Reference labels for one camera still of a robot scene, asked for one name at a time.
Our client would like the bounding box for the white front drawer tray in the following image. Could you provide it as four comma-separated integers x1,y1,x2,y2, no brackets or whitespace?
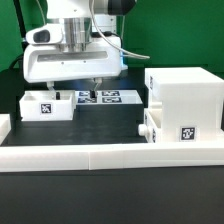
138,109,162,143

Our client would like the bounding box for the black cable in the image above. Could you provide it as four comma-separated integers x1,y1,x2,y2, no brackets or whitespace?
9,54,25,70

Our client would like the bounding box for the white obstacle fence wall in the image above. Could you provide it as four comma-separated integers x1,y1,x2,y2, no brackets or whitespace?
0,114,224,173

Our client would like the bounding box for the white marker tag sheet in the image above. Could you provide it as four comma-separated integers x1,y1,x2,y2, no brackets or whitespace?
75,90,142,105

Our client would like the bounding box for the white drawer tray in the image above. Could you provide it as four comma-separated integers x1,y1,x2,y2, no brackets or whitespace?
19,90,76,121
138,109,162,143

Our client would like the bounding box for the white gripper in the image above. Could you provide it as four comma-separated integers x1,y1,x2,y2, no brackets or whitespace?
23,38,121,100

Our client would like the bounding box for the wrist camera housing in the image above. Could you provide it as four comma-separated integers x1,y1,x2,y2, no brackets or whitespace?
26,23,63,45

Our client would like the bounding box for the white drawer cabinet box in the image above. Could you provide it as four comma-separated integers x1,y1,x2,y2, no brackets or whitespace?
144,67,224,142

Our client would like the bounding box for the white rear drawer tray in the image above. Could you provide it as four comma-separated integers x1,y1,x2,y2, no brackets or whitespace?
19,90,76,121

